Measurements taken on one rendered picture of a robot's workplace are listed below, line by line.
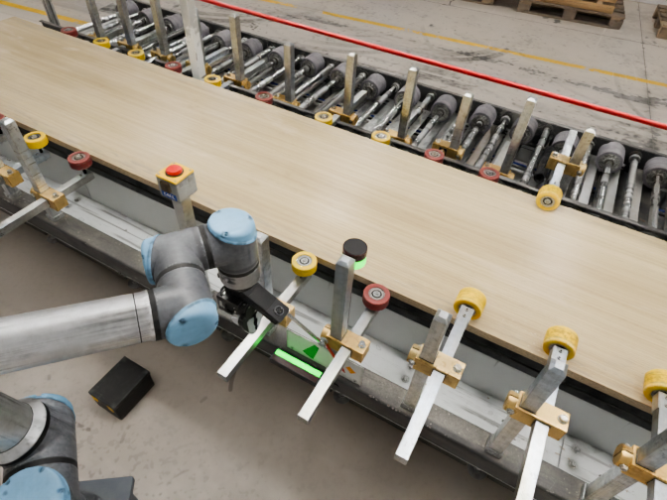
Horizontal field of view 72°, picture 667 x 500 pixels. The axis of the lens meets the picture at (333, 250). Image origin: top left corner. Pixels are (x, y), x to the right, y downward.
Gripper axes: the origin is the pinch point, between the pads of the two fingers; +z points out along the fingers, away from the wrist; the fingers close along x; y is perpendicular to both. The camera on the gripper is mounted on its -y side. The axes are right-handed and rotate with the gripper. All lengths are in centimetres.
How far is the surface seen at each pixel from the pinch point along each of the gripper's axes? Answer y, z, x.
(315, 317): 0.9, 36.3, -33.3
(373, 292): -19.0, 7.7, -32.2
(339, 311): -16.2, -1.8, -14.8
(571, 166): -61, 3, -122
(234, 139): 64, 8, -76
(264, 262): 7.6, -5.9, -16.1
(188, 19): 114, -17, -114
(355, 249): -16.3, -19.7, -20.5
